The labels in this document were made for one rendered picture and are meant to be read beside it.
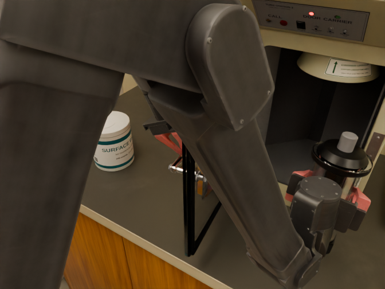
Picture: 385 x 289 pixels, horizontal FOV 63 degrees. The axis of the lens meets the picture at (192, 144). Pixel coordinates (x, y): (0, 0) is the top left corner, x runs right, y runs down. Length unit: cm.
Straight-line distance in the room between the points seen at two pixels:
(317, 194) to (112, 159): 67
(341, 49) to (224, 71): 53
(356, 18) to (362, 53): 11
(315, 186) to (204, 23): 37
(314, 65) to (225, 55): 58
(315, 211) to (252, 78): 31
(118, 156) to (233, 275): 48
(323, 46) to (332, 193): 32
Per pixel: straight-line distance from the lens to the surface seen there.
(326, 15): 60
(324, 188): 49
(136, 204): 91
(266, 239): 37
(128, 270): 112
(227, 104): 18
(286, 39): 71
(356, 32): 63
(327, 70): 73
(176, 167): 60
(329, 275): 83
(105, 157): 99
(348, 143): 63
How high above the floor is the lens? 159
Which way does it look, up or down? 36 degrees down
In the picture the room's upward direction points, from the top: straight up
